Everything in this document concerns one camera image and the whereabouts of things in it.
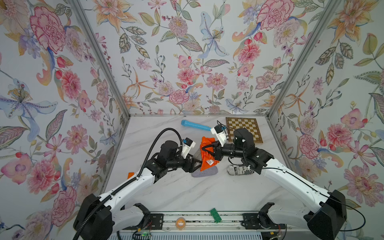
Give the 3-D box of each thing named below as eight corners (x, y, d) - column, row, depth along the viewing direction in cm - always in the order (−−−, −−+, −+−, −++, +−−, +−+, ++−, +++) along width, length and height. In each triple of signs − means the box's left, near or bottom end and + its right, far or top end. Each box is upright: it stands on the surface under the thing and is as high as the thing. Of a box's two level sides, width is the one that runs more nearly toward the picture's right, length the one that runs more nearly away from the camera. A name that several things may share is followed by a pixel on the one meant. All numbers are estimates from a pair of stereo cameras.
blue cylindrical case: (181, 125, 118) (181, 122, 115) (182, 122, 120) (182, 119, 117) (209, 133, 113) (210, 130, 110) (211, 130, 114) (211, 127, 112)
